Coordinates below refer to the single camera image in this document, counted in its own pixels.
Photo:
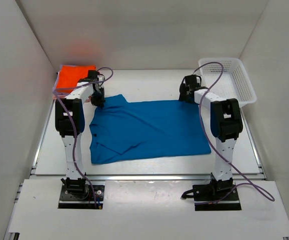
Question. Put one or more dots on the blue t shirt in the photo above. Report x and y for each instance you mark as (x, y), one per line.
(124, 131)

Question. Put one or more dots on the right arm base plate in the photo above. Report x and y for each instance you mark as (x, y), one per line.
(217, 200)

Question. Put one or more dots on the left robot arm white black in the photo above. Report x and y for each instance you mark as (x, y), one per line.
(70, 124)

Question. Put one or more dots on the white plastic basket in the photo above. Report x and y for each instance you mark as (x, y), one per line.
(234, 81)

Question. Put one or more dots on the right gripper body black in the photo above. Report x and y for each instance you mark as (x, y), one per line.
(184, 96)

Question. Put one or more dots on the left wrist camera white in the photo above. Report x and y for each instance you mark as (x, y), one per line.
(101, 79)

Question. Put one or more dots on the folded orange t shirt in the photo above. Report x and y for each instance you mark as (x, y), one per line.
(69, 75)

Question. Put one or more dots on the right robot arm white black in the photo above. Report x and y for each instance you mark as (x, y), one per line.
(225, 126)

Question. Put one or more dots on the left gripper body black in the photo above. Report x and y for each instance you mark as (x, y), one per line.
(97, 98)

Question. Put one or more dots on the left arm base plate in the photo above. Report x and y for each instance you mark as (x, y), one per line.
(83, 201)

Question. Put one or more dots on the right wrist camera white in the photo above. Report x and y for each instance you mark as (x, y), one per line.
(199, 78)

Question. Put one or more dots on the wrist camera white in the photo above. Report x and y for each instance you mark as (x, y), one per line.
(101, 79)
(199, 78)

